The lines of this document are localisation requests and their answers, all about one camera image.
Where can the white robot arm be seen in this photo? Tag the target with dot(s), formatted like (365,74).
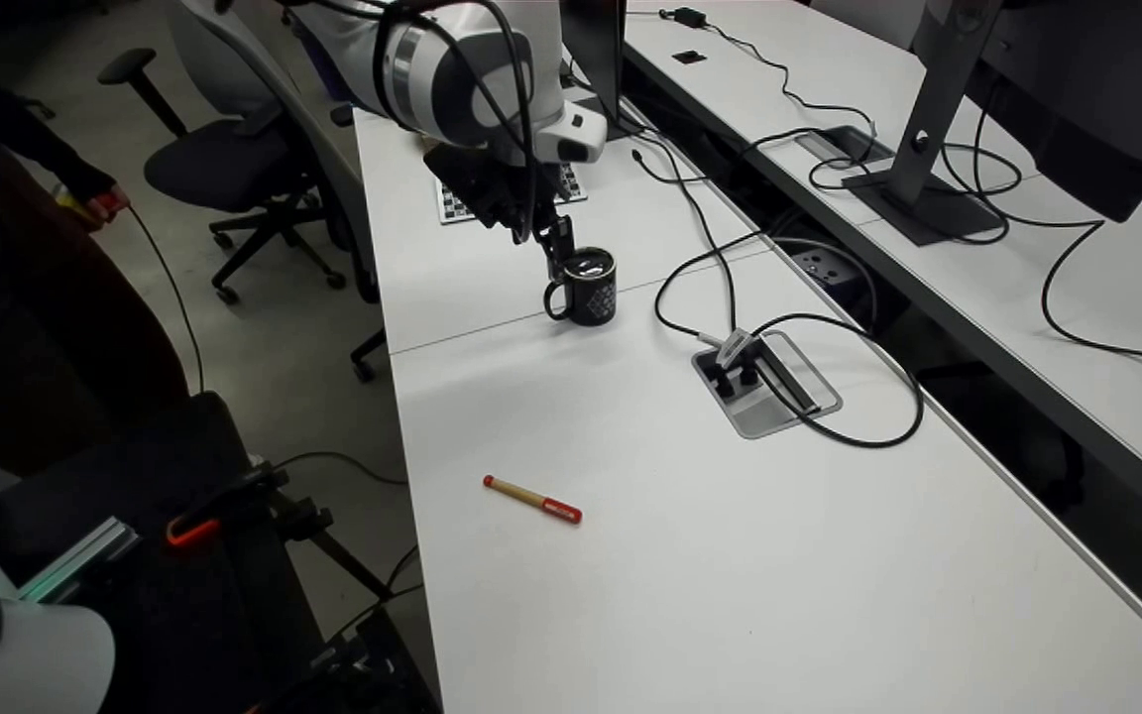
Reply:
(483,85)

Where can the table power socket box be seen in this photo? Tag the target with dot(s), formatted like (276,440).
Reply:
(769,386)

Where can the checkered calibration board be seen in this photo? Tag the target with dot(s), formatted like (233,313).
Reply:
(456,212)

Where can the black mounting plate with clamps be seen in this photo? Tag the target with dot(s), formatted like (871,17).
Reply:
(179,534)

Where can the red marker pen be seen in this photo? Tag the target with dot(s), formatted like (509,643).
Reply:
(550,507)

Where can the black mug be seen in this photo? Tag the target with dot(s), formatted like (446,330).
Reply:
(583,289)

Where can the small black flat object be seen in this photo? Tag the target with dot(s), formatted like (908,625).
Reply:
(687,56)

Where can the monitor stand with base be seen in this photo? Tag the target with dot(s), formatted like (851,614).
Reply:
(908,195)

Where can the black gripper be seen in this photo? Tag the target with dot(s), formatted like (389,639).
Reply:
(509,195)

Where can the black office chair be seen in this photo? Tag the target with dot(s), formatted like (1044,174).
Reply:
(251,162)

